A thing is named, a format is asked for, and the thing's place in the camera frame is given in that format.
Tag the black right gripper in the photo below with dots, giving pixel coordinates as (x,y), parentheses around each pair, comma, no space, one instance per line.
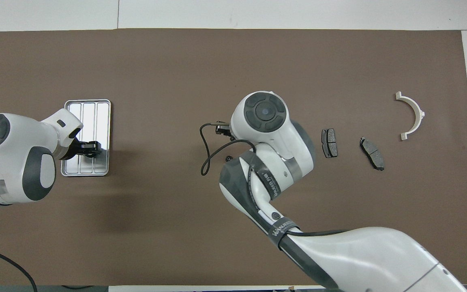
(223,129)

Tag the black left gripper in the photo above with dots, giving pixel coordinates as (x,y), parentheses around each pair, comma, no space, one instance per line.
(74,149)

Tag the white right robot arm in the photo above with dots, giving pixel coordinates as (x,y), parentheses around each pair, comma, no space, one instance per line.
(282,138)

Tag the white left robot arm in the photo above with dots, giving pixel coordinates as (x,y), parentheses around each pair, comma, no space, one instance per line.
(18,134)

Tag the silver metal tray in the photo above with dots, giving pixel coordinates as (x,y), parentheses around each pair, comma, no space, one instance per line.
(95,117)

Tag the brown table mat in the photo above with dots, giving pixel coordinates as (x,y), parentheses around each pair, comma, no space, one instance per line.
(176,81)

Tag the short rectangular grey brake pad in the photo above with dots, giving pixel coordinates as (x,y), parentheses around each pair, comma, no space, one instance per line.
(329,142)

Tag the long curved grey brake pad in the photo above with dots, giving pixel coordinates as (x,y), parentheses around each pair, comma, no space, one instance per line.
(372,153)

